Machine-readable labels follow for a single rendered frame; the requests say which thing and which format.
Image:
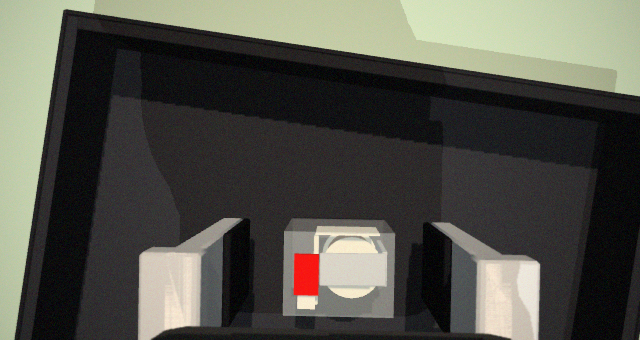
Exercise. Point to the black parts tray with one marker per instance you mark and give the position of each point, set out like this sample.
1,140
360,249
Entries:
156,132

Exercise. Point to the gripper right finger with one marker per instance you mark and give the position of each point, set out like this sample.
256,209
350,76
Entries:
471,288

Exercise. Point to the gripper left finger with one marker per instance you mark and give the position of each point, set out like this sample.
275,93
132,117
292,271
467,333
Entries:
202,282

